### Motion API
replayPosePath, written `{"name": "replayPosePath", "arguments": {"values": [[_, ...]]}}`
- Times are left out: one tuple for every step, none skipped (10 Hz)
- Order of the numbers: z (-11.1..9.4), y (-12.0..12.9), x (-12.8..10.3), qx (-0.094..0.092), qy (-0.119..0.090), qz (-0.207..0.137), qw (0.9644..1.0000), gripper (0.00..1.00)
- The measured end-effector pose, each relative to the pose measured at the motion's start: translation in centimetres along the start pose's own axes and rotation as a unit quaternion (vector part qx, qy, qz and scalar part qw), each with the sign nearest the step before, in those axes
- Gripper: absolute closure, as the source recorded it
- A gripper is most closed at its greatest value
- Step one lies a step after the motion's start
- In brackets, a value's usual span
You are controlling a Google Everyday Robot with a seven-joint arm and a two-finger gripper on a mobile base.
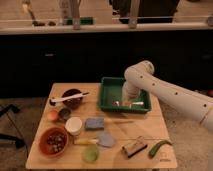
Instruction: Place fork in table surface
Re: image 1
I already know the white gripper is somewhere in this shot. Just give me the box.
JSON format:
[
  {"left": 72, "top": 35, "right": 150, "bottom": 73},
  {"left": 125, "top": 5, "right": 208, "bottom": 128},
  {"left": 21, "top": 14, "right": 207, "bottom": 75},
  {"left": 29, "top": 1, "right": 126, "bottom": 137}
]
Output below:
[{"left": 122, "top": 81, "right": 140, "bottom": 106}]

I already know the silver metal fork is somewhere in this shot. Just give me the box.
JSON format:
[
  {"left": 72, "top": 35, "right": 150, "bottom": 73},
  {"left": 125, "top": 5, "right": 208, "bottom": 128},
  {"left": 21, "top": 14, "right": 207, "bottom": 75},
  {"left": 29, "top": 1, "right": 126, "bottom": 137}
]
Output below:
[{"left": 112, "top": 101, "right": 144, "bottom": 107}]

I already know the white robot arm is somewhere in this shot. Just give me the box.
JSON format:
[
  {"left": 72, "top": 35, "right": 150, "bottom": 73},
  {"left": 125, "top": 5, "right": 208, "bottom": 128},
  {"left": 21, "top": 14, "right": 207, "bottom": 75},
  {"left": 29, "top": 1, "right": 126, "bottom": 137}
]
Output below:
[{"left": 122, "top": 60, "right": 213, "bottom": 133}]

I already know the green plastic tray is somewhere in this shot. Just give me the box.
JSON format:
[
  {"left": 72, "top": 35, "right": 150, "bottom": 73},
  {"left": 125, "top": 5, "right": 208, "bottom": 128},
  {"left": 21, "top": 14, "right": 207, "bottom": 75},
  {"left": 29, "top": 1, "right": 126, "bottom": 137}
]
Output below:
[{"left": 98, "top": 77, "right": 151, "bottom": 114}]

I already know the blue sponge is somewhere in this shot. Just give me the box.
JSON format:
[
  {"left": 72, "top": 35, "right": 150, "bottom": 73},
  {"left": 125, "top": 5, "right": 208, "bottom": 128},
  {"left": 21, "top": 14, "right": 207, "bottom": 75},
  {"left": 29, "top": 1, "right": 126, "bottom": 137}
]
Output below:
[{"left": 85, "top": 118, "right": 104, "bottom": 130}]

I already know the wooden block brush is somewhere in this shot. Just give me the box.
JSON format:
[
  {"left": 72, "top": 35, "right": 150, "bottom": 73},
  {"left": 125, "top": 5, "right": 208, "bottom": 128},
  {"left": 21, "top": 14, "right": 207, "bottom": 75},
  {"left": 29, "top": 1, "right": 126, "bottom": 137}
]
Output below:
[{"left": 122, "top": 136, "right": 148, "bottom": 158}]

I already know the dark brown bowl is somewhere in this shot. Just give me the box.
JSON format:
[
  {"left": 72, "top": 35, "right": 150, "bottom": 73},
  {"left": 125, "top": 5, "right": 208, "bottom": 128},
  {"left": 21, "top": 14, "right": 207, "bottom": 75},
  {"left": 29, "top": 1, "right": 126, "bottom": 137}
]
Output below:
[{"left": 61, "top": 88, "right": 84, "bottom": 109}]

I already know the green cucumber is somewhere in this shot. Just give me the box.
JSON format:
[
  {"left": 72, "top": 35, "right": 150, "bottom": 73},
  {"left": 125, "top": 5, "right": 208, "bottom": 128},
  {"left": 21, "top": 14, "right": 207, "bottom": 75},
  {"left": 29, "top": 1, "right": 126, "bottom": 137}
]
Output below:
[{"left": 148, "top": 140, "right": 171, "bottom": 159}]

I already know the white round container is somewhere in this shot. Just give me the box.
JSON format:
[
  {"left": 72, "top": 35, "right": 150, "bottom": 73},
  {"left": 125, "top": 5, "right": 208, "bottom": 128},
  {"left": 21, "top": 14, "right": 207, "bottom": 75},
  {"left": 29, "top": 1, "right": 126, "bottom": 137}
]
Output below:
[{"left": 65, "top": 117, "right": 82, "bottom": 135}]

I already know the small dark green cup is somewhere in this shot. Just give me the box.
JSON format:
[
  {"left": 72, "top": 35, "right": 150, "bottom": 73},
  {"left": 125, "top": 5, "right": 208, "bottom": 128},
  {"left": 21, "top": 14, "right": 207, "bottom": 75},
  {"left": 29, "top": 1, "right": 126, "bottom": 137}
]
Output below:
[{"left": 59, "top": 108, "right": 71, "bottom": 120}]

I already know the light green cup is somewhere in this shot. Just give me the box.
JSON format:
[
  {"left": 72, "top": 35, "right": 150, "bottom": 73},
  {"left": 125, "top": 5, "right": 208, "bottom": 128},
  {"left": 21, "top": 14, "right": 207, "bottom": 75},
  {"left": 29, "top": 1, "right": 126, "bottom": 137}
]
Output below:
[{"left": 82, "top": 145, "right": 99, "bottom": 163}]

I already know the orange peach fruit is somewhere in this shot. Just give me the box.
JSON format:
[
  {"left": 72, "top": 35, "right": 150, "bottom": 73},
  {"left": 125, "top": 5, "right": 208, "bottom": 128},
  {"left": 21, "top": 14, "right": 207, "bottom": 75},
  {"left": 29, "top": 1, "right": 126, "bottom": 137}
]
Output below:
[{"left": 47, "top": 110, "right": 59, "bottom": 122}]

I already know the orange bowl with beads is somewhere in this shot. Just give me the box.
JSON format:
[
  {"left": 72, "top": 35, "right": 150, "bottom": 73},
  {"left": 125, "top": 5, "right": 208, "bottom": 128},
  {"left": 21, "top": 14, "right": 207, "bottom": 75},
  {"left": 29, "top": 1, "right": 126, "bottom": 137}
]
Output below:
[{"left": 38, "top": 127, "right": 69, "bottom": 158}]

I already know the black office chair base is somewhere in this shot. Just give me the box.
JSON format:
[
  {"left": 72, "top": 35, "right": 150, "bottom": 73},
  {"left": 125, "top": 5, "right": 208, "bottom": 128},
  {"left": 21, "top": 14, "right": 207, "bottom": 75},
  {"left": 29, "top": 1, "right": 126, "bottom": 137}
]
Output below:
[{"left": 0, "top": 103, "right": 26, "bottom": 149}]

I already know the yellow handled spatula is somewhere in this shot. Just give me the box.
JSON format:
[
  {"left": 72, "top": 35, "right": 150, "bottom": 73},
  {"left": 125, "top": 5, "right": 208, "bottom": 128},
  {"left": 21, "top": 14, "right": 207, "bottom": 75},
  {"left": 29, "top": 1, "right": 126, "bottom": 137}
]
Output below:
[{"left": 74, "top": 132, "right": 115, "bottom": 148}]

